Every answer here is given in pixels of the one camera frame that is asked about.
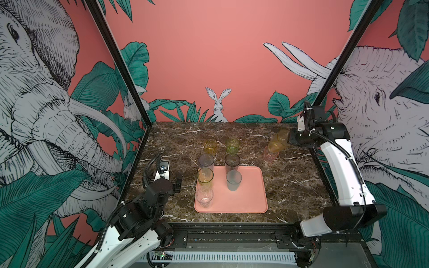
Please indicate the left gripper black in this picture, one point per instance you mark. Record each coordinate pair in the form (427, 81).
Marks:
(176, 186)

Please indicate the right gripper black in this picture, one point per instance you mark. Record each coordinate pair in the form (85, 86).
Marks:
(294, 133)

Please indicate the tall yellow tumbler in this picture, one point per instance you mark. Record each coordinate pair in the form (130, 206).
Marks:
(279, 141)

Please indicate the tall light green tumbler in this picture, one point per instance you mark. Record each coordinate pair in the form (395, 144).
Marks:
(205, 177)

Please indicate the tall blue-grey clear tumbler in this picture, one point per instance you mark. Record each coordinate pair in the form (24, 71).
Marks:
(206, 161)

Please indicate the tall dark grey tumbler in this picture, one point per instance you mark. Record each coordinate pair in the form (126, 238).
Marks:
(232, 162)

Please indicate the pink plastic tray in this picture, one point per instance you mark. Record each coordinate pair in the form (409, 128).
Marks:
(250, 197)

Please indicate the teal frosted tumbler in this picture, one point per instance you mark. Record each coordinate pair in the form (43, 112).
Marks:
(234, 179)

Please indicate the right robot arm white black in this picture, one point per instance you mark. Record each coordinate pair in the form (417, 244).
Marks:
(356, 206)

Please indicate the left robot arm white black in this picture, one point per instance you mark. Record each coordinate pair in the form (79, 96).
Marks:
(135, 228)

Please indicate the short green tumbler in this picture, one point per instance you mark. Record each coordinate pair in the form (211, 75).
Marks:
(232, 145)

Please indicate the short yellow tumbler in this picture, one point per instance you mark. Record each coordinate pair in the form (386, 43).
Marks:
(210, 146)

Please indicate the white perforated strip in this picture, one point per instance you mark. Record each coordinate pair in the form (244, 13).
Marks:
(288, 258)

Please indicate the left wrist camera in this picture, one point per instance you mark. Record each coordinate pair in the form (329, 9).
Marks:
(162, 169)

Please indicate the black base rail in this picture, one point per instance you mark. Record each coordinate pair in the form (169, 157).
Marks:
(283, 235)

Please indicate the right black frame post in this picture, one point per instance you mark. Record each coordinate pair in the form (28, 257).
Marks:
(362, 24)

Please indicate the black frame post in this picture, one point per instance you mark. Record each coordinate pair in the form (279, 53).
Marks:
(362, 24)
(102, 25)

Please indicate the left black frame post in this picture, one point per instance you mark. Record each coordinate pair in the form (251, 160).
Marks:
(102, 25)

